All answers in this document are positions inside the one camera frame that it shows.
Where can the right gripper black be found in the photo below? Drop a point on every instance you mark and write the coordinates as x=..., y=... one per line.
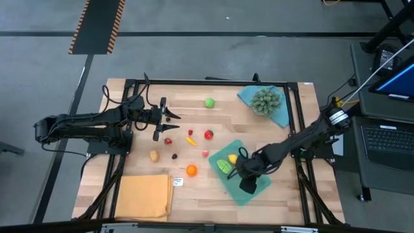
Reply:
x=249, y=168

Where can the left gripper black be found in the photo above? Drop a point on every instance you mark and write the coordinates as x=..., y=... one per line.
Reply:
x=155, y=116

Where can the yellow toy lemon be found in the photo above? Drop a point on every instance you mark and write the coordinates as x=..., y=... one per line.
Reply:
x=232, y=158

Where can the green leafy toy vegetable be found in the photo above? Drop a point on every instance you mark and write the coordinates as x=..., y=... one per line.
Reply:
x=224, y=166

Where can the yellow toy pepper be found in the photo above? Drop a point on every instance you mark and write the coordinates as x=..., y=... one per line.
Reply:
x=191, y=141

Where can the dark toy blackberry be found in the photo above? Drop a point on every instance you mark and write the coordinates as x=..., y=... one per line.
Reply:
x=174, y=156

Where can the tan toy potato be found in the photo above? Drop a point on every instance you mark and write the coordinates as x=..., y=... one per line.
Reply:
x=154, y=156

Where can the red toy tomato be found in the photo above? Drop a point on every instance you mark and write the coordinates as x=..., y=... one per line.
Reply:
x=209, y=134

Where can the green toy cabbage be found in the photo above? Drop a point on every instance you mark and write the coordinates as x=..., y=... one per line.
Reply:
x=210, y=103

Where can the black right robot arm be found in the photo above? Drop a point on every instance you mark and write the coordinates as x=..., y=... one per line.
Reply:
x=300, y=139

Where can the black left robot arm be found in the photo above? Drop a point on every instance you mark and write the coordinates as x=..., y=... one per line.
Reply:
x=81, y=123

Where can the teal translucent tupperware container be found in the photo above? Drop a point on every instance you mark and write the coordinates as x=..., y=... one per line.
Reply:
x=246, y=199

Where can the red toy strawberry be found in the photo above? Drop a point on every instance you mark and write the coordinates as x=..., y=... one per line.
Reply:
x=167, y=140

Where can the pink toy peach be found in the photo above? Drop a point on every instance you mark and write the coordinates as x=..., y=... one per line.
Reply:
x=205, y=153

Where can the ribbed orange toy fruit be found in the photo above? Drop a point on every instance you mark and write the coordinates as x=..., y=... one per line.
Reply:
x=191, y=170

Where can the white handwritten paper label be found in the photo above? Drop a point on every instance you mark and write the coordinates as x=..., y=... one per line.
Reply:
x=178, y=182

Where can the potted green succulent plant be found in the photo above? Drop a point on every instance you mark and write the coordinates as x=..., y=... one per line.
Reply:
x=266, y=102

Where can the folded light blue cloth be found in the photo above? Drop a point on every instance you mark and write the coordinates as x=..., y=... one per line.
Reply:
x=246, y=95

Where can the black crossbar with silver brackets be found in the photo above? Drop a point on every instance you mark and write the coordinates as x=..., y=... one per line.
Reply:
x=207, y=228

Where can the folded orange cloth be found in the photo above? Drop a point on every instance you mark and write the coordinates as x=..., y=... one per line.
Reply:
x=142, y=197

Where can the yellow power plug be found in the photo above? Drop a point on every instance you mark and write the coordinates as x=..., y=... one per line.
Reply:
x=339, y=102

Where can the black hazard-striped floor mat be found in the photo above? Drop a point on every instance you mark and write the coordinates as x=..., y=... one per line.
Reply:
x=97, y=26

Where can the black laptop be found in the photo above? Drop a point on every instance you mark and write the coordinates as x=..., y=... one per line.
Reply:
x=388, y=142

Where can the black desk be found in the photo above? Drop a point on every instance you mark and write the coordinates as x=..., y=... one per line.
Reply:
x=365, y=84

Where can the monitor with blue screen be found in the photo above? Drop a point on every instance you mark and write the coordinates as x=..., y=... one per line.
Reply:
x=398, y=82

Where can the black power adapter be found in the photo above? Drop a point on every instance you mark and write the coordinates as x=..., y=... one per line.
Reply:
x=385, y=59

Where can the black stand leg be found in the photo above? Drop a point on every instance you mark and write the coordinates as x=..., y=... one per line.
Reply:
x=388, y=29

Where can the black metal table frame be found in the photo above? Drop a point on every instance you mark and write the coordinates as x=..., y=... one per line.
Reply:
x=210, y=82

